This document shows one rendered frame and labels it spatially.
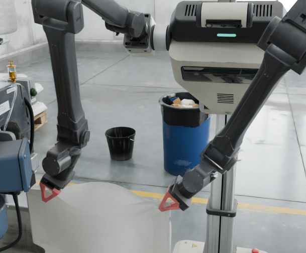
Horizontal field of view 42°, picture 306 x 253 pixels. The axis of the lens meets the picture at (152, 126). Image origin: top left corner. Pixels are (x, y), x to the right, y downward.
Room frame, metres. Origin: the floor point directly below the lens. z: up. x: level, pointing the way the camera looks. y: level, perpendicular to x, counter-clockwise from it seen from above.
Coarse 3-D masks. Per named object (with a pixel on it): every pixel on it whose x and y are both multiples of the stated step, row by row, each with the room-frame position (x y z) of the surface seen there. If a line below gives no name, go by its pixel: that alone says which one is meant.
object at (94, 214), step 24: (48, 192) 1.07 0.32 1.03; (72, 192) 1.11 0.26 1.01; (96, 192) 1.14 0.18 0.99; (120, 192) 1.11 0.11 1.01; (48, 216) 1.08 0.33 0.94; (72, 216) 1.00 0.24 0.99; (96, 216) 0.97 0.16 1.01; (120, 216) 0.98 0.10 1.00; (144, 216) 1.01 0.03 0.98; (168, 216) 1.00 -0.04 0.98; (48, 240) 1.09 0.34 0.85; (72, 240) 1.00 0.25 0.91; (96, 240) 0.97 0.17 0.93; (120, 240) 0.98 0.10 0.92; (144, 240) 1.01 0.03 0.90; (168, 240) 1.00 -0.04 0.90
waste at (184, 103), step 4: (176, 100) 3.43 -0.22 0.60; (180, 100) 3.43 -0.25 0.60; (184, 100) 3.42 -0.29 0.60; (188, 100) 3.41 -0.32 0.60; (192, 100) 3.43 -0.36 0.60; (172, 104) 3.30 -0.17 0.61; (176, 104) 3.23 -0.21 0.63; (180, 104) 3.41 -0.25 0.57; (184, 104) 3.38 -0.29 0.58; (188, 104) 3.38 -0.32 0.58; (192, 104) 3.35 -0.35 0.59; (196, 104) 3.33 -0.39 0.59
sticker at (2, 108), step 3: (6, 102) 1.16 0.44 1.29; (0, 105) 1.13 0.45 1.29; (3, 105) 1.14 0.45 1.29; (6, 105) 1.16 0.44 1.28; (9, 105) 1.17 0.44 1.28; (0, 108) 1.13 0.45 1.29; (3, 108) 1.14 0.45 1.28; (6, 108) 1.15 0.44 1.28; (9, 108) 1.17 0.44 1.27; (0, 111) 1.12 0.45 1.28; (3, 111) 1.14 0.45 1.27; (0, 114) 1.12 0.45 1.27
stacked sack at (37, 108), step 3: (39, 102) 4.54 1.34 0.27; (42, 102) 4.55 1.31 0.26; (33, 105) 4.42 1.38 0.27; (36, 105) 4.44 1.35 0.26; (39, 105) 4.47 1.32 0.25; (42, 105) 4.51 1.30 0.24; (45, 105) 4.58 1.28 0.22; (33, 108) 4.35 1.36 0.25; (36, 108) 4.38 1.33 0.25; (39, 108) 4.42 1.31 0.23; (42, 108) 4.49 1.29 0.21; (45, 108) 4.56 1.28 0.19; (33, 111) 4.30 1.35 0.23; (36, 111) 4.36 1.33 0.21; (39, 111) 4.42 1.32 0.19; (36, 114) 4.37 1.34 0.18
